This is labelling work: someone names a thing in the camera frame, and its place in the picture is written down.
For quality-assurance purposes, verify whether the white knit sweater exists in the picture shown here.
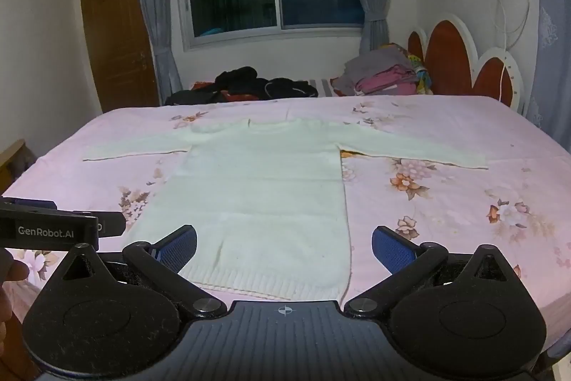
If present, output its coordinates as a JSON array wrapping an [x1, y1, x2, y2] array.
[[82, 117, 489, 302]]

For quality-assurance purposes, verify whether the stack of folded clothes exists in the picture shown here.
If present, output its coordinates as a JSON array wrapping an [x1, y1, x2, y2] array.
[[331, 50, 416, 95]]

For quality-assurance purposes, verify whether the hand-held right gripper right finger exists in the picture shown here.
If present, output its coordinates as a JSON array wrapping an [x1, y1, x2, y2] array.
[[343, 225, 522, 319]]

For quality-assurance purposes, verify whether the pile of black clothes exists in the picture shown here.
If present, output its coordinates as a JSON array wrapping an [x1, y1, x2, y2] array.
[[164, 66, 319, 106]]

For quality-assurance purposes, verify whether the red and white headboard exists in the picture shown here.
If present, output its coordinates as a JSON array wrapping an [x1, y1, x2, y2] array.
[[407, 12, 526, 114]]

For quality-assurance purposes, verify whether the striped grey cloth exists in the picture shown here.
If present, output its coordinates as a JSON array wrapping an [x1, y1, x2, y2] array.
[[308, 77, 342, 97]]

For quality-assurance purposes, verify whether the brown wooden door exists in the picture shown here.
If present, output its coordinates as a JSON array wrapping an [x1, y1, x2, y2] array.
[[79, 0, 160, 114]]

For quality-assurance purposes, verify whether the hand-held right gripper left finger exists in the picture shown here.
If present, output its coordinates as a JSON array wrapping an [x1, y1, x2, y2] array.
[[60, 224, 228, 319]]

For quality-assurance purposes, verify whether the pink floral bed sheet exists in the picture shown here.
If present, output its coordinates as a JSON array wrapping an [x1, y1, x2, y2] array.
[[0, 94, 571, 359]]

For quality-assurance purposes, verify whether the wooden furniture piece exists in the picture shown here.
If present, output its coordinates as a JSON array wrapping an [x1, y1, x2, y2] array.
[[0, 139, 37, 195]]

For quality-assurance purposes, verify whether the person's left hand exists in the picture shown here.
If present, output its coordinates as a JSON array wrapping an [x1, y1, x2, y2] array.
[[0, 248, 31, 339]]

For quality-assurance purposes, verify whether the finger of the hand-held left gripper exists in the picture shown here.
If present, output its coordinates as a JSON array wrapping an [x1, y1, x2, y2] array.
[[96, 212, 127, 239]]

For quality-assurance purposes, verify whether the pale patterned drape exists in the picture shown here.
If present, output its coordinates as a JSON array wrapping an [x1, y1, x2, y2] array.
[[529, 0, 571, 141]]

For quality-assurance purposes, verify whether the pink folded cloth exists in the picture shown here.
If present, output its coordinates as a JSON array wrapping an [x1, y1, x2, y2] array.
[[354, 65, 421, 96]]

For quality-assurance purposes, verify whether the red cloth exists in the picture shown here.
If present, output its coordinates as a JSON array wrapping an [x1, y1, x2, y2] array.
[[191, 80, 244, 102]]

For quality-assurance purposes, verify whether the white charging cable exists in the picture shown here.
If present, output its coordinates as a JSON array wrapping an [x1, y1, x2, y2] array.
[[490, 0, 532, 106]]

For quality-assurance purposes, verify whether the colourful patterned blanket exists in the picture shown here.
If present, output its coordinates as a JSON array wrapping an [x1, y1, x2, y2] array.
[[379, 42, 435, 96]]

